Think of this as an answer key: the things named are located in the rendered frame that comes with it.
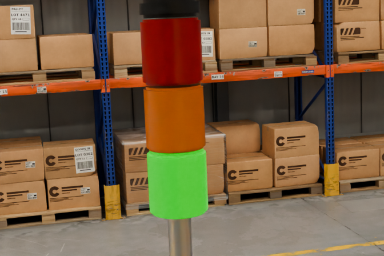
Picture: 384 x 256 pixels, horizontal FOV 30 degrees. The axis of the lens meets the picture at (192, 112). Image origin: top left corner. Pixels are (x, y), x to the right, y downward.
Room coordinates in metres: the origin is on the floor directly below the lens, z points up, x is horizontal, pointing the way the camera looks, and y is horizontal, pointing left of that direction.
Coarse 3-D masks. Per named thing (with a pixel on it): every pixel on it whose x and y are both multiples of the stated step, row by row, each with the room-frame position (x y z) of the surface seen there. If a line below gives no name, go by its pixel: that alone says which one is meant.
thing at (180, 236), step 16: (144, 0) 0.58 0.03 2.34; (160, 0) 0.57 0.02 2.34; (176, 0) 0.57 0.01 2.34; (192, 0) 0.58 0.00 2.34; (144, 16) 0.59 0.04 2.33; (160, 16) 0.57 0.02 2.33; (176, 16) 0.57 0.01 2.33; (192, 16) 0.58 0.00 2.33; (176, 224) 0.58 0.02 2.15; (176, 240) 0.58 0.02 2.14
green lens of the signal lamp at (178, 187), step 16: (160, 160) 0.57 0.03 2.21; (176, 160) 0.57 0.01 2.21; (192, 160) 0.57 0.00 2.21; (160, 176) 0.57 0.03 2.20; (176, 176) 0.57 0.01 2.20; (192, 176) 0.57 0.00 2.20; (160, 192) 0.57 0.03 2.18; (176, 192) 0.57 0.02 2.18; (192, 192) 0.57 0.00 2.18; (160, 208) 0.57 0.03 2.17; (176, 208) 0.57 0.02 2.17; (192, 208) 0.57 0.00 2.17
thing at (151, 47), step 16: (144, 32) 0.58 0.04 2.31; (160, 32) 0.57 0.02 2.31; (176, 32) 0.57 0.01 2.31; (192, 32) 0.57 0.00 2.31; (144, 48) 0.58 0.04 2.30; (160, 48) 0.57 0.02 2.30; (176, 48) 0.57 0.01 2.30; (192, 48) 0.57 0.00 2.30; (144, 64) 0.58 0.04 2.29; (160, 64) 0.57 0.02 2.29; (176, 64) 0.57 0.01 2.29; (192, 64) 0.57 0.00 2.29; (144, 80) 0.58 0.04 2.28; (160, 80) 0.57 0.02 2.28; (176, 80) 0.57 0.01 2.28; (192, 80) 0.57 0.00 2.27
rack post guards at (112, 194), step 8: (328, 168) 8.52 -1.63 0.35; (336, 168) 8.54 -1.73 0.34; (328, 176) 8.52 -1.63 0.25; (336, 176) 8.54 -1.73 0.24; (328, 184) 8.52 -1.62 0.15; (336, 184) 8.54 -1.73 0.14; (112, 192) 7.92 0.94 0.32; (328, 192) 8.52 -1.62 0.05; (336, 192) 8.54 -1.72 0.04; (112, 200) 7.91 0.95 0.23; (112, 208) 7.91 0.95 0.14; (120, 208) 7.95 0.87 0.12; (112, 216) 7.91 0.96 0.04; (120, 216) 7.95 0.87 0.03
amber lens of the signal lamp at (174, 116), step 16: (144, 96) 0.59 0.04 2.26; (160, 96) 0.57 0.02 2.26; (176, 96) 0.57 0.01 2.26; (192, 96) 0.57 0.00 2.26; (160, 112) 0.57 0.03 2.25; (176, 112) 0.57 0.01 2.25; (192, 112) 0.57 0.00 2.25; (160, 128) 0.57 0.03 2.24; (176, 128) 0.57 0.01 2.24; (192, 128) 0.57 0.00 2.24; (160, 144) 0.57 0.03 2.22; (176, 144) 0.57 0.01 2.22; (192, 144) 0.57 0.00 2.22
